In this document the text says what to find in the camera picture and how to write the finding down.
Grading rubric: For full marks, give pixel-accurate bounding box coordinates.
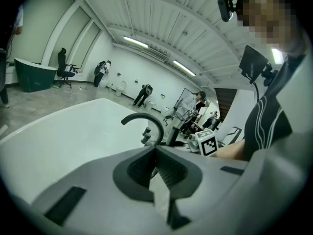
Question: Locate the white egg-shaped toilet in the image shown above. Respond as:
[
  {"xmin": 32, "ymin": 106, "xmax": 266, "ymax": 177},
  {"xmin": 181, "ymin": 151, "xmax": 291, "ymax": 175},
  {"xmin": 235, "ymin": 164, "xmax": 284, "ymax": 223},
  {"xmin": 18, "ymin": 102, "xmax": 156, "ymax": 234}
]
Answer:
[{"xmin": 98, "ymin": 75, "xmax": 110, "ymax": 88}]

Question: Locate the ceiling tube light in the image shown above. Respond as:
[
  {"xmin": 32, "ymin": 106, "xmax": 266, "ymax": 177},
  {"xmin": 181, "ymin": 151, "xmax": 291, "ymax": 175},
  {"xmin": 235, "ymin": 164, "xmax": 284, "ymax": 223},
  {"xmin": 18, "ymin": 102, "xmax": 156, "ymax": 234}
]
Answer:
[
  {"xmin": 172, "ymin": 59, "xmax": 197, "ymax": 77},
  {"xmin": 122, "ymin": 35, "xmax": 149, "ymax": 48}
]

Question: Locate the white bathtub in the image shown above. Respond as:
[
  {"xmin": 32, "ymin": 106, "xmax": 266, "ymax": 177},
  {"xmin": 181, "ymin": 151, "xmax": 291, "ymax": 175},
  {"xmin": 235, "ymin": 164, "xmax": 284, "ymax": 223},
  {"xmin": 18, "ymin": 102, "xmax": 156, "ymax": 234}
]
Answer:
[{"xmin": 0, "ymin": 97, "xmax": 173, "ymax": 205}]

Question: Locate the ceiling air conditioner unit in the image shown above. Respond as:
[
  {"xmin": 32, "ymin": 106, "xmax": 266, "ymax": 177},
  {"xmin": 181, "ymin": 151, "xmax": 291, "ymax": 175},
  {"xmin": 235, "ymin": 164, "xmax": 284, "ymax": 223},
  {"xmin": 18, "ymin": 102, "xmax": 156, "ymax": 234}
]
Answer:
[{"xmin": 148, "ymin": 47, "xmax": 171, "ymax": 63}]

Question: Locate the person's black printed t-shirt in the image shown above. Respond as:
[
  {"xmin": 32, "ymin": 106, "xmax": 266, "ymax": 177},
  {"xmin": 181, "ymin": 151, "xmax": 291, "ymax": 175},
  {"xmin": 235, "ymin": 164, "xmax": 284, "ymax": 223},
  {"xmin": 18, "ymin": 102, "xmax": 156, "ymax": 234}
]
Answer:
[{"xmin": 243, "ymin": 54, "xmax": 308, "ymax": 162}]

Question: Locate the dark curved faucet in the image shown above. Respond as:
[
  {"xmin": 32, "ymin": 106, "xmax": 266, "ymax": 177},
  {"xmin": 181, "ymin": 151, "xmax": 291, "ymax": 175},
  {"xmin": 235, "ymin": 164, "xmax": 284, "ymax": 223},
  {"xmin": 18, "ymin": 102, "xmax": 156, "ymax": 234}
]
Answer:
[{"xmin": 121, "ymin": 113, "xmax": 165, "ymax": 147}]

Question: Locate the black head-worn camera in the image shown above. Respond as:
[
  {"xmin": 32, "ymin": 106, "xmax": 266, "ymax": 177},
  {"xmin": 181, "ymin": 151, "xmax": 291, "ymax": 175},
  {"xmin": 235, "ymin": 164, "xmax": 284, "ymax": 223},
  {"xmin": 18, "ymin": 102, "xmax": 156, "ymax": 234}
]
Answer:
[{"xmin": 217, "ymin": 0, "xmax": 238, "ymax": 23}]

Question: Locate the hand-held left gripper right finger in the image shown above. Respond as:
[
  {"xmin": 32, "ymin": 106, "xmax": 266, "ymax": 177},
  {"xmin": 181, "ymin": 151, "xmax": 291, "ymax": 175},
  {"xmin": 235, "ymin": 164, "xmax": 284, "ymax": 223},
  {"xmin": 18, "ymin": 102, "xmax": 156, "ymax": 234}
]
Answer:
[{"xmin": 156, "ymin": 145, "xmax": 203, "ymax": 230}]

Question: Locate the person's right forearm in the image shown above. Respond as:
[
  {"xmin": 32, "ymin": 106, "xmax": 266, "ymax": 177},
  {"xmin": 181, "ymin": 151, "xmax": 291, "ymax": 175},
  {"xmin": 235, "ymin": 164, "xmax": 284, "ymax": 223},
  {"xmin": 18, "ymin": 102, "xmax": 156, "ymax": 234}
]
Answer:
[{"xmin": 210, "ymin": 139, "xmax": 248, "ymax": 161}]

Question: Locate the whiteboard on black stand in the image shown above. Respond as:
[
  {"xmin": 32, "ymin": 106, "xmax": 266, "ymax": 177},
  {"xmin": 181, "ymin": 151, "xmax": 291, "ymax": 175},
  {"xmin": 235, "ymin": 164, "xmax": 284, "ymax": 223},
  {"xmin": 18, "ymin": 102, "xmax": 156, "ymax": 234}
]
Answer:
[{"xmin": 178, "ymin": 88, "xmax": 195, "ymax": 107}]

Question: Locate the dark green bathtub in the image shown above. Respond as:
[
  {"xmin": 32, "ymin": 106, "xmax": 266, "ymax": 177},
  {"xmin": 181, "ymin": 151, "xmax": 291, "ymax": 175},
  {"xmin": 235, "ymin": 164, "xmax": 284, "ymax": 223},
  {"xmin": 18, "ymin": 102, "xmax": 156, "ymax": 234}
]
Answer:
[{"xmin": 14, "ymin": 57, "xmax": 58, "ymax": 93}]

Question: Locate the person's head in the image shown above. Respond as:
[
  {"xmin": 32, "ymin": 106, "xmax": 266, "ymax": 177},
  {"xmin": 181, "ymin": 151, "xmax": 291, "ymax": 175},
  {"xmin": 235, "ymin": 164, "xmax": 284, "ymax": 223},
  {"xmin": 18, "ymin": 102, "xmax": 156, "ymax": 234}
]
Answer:
[{"xmin": 236, "ymin": 0, "xmax": 305, "ymax": 55}]

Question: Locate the black mounted monitor screen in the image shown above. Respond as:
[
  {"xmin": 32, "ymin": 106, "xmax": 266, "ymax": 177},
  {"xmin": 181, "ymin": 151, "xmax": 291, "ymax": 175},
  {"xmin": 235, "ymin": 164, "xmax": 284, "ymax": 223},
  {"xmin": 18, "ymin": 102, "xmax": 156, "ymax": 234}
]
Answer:
[{"xmin": 239, "ymin": 45, "xmax": 269, "ymax": 82}]

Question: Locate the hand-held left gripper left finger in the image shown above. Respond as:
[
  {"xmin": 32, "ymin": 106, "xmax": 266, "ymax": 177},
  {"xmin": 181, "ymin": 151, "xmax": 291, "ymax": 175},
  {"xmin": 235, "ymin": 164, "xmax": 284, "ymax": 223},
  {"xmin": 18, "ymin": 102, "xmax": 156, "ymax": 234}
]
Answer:
[{"xmin": 112, "ymin": 146, "xmax": 157, "ymax": 203}]

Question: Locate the black office chair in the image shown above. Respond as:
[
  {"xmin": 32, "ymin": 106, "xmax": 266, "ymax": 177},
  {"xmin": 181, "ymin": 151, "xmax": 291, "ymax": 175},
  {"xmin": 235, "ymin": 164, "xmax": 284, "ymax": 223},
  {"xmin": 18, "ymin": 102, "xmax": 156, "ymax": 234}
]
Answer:
[{"xmin": 56, "ymin": 47, "xmax": 77, "ymax": 90}]

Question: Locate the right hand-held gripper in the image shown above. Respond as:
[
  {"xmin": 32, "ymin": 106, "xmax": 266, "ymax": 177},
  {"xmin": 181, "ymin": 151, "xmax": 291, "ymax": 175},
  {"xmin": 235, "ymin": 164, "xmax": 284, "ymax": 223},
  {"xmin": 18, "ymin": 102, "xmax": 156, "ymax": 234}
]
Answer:
[{"xmin": 187, "ymin": 128, "xmax": 219, "ymax": 157}]

